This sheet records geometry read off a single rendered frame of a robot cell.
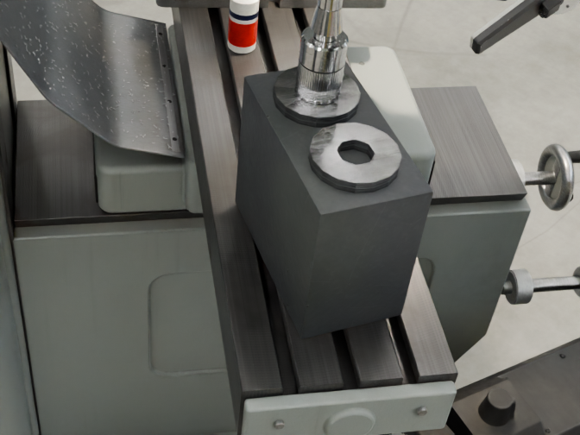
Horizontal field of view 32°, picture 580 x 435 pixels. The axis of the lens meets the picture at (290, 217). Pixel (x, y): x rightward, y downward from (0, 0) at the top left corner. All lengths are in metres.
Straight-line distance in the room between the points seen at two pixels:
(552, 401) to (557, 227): 1.20
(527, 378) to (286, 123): 0.71
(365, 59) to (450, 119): 0.18
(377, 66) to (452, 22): 1.77
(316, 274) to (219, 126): 0.37
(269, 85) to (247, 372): 0.30
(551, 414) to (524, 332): 0.90
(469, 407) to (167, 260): 0.49
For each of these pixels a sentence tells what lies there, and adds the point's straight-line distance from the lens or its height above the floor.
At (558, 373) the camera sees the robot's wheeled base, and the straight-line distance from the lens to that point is 1.61.
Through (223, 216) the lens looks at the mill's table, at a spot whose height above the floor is 0.97.
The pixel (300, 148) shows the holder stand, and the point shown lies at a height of 1.15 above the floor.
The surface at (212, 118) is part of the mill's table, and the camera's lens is 1.32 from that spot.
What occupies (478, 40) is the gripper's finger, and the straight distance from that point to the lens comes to 0.68.
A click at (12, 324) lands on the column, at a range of 1.58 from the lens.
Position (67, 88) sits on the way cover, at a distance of 1.36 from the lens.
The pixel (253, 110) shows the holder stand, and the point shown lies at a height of 1.13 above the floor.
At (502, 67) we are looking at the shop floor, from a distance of 3.23.
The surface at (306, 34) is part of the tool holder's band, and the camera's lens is 1.01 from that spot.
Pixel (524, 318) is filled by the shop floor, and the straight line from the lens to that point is 2.47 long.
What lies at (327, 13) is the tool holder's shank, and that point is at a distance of 0.98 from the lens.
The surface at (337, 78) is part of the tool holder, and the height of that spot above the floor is 1.20.
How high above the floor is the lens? 1.80
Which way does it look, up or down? 44 degrees down
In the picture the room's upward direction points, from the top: 7 degrees clockwise
